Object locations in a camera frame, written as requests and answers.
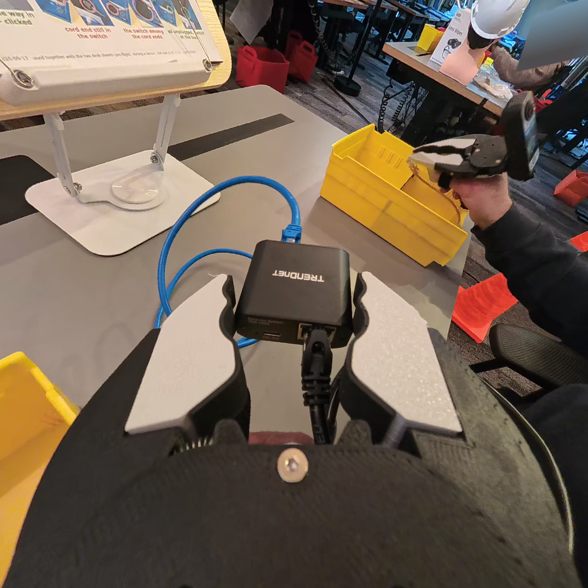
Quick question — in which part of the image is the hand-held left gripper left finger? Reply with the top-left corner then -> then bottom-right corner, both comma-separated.
123,274 -> 251,444

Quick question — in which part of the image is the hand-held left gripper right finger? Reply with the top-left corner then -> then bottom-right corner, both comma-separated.
341,271 -> 464,445

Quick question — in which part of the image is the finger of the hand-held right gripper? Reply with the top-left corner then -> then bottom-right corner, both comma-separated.
413,137 -> 477,159
407,151 -> 468,174

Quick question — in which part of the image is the yellow ethernet cable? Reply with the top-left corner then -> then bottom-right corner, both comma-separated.
410,163 -> 469,228

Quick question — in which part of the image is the yellow bin with black divider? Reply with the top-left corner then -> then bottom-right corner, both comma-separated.
319,123 -> 469,267

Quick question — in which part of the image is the black ethernet cable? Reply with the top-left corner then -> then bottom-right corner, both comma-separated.
301,323 -> 341,445

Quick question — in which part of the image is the black network switch box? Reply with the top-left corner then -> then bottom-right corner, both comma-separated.
234,240 -> 354,347

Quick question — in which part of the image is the blue ethernet cable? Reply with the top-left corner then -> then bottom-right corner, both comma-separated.
154,177 -> 304,349

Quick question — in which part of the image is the yellow plastic bin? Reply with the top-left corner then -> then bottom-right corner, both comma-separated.
0,351 -> 80,570

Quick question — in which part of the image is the person's right forearm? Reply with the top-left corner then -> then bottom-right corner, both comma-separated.
471,202 -> 588,354

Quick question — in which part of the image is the person's right hand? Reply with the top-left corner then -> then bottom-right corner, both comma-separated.
448,172 -> 513,228

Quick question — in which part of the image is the pink mannequin head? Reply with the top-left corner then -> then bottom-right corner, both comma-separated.
439,33 -> 496,86

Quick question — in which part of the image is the white sign card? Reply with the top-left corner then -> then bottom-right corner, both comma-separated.
429,8 -> 470,65

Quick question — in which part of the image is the wooden table with black legs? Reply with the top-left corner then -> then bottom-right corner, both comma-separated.
382,40 -> 511,143

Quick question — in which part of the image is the small yellow bin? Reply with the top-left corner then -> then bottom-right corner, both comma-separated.
417,24 -> 445,51

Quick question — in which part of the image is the black mesh armchair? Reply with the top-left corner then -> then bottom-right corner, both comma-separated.
471,323 -> 588,400

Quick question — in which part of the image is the white hard hat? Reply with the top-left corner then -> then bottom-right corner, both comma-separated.
469,0 -> 530,40

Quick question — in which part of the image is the white document stand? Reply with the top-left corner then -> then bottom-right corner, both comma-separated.
0,57 -> 221,256

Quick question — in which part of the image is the red fabric bin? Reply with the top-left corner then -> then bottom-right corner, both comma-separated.
285,31 -> 318,83
236,44 -> 290,95

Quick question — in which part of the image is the white paper sheet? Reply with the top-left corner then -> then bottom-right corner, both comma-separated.
230,0 -> 273,45

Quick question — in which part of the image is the instruction sheet on stand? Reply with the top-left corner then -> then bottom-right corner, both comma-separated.
0,0 -> 232,121

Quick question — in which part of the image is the printed instruction sheet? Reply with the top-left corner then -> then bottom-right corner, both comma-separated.
0,0 -> 207,79

